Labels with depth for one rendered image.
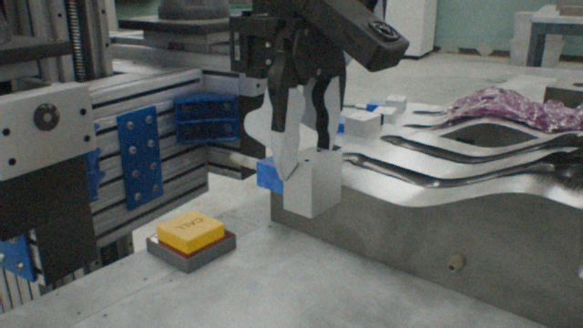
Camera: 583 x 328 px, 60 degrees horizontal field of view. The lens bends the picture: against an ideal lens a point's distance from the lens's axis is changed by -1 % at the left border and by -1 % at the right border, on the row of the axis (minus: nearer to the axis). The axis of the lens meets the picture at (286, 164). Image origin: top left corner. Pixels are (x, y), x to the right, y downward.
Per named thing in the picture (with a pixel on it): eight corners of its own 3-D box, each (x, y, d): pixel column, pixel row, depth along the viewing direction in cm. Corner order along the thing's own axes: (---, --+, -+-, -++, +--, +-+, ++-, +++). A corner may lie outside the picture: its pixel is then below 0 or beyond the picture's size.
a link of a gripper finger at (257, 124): (250, 169, 53) (263, 78, 51) (295, 183, 49) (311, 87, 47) (229, 170, 50) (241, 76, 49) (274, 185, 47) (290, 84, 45)
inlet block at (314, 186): (218, 186, 57) (215, 139, 56) (249, 173, 61) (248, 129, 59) (311, 219, 49) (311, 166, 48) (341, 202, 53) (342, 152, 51)
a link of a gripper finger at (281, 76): (290, 129, 49) (303, 38, 48) (304, 133, 48) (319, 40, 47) (257, 129, 46) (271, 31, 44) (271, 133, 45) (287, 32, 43)
